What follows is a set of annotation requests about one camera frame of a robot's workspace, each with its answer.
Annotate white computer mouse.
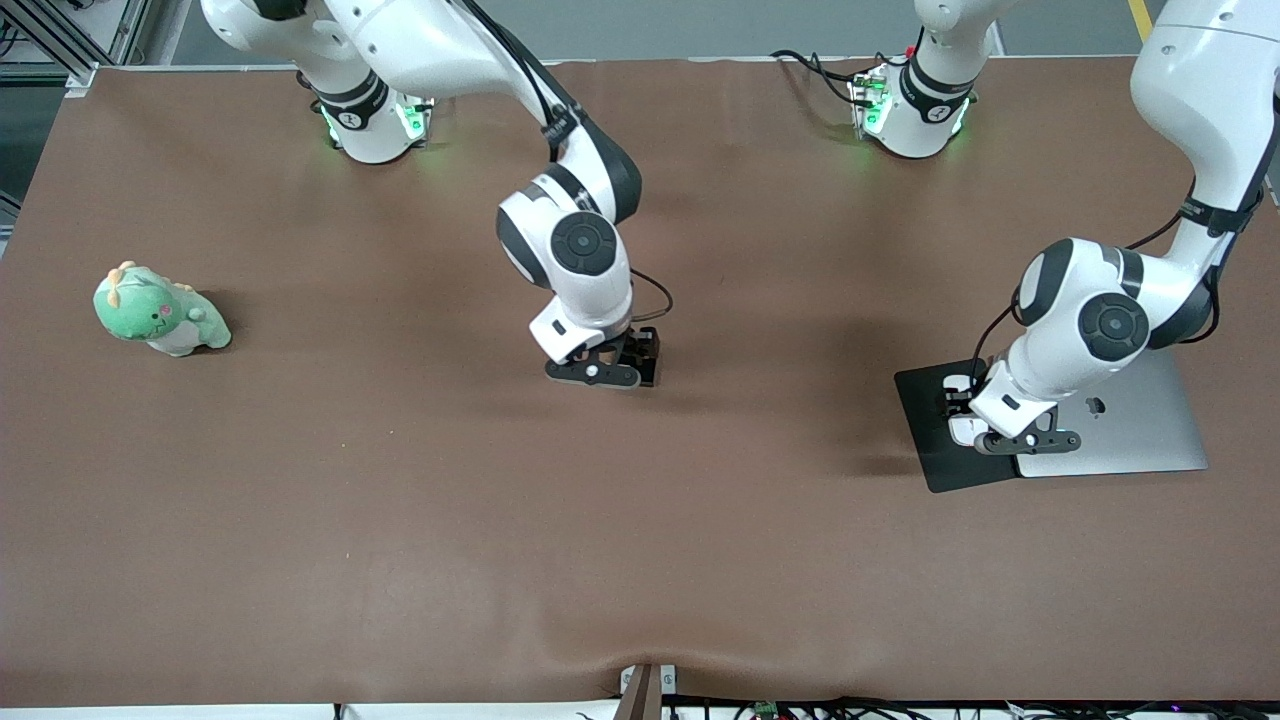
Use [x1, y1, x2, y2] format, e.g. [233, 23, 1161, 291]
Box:
[944, 374, 993, 448]

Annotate black mouse pad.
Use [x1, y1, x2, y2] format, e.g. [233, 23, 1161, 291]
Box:
[893, 358, 1021, 494]

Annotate silver closed laptop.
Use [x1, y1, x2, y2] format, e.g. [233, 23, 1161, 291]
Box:
[1015, 350, 1209, 479]

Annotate brown table cover mat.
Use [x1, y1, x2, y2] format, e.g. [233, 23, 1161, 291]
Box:
[0, 55, 1280, 706]

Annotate green dinosaur plush toy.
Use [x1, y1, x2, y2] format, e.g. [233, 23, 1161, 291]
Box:
[93, 262, 233, 358]

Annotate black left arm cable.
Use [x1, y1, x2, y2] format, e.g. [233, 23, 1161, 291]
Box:
[968, 175, 1280, 393]

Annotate black base cables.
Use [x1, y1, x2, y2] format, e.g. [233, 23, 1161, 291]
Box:
[770, 48, 863, 101]

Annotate metal bracket with brown post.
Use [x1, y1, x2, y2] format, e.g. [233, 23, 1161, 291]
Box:
[618, 662, 678, 720]

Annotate grey frame leg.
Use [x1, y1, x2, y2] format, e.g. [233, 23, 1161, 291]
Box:
[115, 0, 191, 66]

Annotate aluminium frame profile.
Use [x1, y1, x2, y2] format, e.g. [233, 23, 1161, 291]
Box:
[0, 0, 101, 96]

